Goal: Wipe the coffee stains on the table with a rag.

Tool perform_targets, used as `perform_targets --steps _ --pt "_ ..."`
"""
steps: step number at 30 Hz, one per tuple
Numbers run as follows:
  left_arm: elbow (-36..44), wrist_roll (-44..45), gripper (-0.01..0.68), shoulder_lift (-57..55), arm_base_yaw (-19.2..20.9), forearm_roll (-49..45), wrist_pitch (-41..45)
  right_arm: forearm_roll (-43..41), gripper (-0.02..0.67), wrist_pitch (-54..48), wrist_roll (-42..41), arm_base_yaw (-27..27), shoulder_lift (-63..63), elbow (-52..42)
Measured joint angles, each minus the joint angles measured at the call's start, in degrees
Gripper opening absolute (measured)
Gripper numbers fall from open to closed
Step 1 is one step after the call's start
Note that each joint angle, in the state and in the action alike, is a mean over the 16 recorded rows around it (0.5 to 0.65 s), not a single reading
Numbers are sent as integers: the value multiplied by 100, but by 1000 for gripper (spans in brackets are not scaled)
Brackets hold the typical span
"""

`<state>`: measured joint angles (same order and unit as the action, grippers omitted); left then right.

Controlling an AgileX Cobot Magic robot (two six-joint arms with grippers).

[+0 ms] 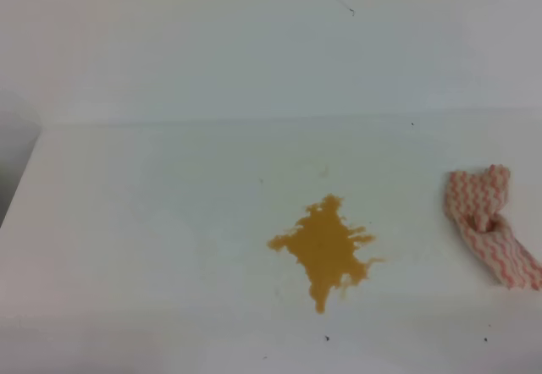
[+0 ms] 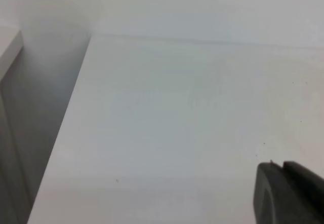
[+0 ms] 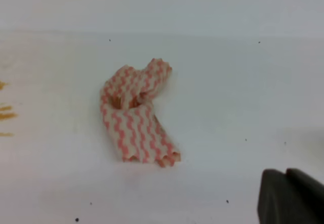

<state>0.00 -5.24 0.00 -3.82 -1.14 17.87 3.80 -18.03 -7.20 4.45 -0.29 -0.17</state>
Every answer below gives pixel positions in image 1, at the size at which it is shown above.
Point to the pink white striped rag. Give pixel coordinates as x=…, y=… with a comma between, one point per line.
x=473, y=201

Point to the orange coffee stain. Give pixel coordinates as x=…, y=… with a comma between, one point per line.
x=325, y=245

